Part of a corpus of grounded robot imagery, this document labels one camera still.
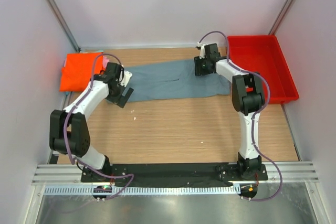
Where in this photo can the slotted cable duct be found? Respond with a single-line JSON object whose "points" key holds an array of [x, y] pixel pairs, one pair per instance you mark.
{"points": [[104, 190]]}

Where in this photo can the grey-blue t shirt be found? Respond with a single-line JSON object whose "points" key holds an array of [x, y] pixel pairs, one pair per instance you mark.
{"points": [[173, 80]]}

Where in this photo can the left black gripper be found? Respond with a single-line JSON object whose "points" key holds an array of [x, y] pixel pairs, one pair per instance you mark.
{"points": [[121, 100]]}

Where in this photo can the right aluminium corner post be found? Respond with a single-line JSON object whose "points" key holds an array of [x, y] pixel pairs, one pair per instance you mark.
{"points": [[281, 16]]}

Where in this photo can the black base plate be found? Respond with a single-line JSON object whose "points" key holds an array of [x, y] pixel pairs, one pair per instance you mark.
{"points": [[180, 175]]}

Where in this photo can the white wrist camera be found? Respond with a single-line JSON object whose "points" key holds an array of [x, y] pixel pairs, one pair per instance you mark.
{"points": [[125, 77], [201, 47]]}

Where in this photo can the red plastic bin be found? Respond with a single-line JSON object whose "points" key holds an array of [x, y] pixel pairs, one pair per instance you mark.
{"points": [[263, 54]]}

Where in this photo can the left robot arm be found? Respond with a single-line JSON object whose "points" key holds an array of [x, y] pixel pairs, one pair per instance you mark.
{"points": [[68, 129]]}

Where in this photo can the folded pink t shirt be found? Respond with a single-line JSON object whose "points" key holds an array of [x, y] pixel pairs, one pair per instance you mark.
{"points": [[105, 61]]}

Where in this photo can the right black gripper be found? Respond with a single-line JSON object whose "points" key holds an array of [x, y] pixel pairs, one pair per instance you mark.
{"points": [[198, 70]]}

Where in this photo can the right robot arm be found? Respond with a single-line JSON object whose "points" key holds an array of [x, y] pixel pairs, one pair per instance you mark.
{"points": [[248, 100]]}

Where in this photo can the aluminium corner post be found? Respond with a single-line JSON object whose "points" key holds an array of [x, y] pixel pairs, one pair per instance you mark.
{"points": [[62, 22], [281, 16]]}

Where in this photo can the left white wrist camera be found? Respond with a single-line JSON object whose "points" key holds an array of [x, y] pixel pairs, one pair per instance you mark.
{"points": [[125, 77]]}

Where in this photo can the left aluminium corner post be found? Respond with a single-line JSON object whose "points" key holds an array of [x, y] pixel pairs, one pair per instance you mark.
{"points": [[62, 22]]}

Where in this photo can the aluminium front rail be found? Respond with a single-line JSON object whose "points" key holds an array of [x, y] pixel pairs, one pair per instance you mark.
{"points": [[296, 171]]}

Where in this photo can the folded orange t shirt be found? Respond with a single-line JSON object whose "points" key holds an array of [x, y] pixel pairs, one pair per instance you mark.
{"points": [[77, 71]]}

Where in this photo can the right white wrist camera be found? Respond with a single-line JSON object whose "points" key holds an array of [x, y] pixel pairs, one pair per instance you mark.
{"points": [[201, 47]]}

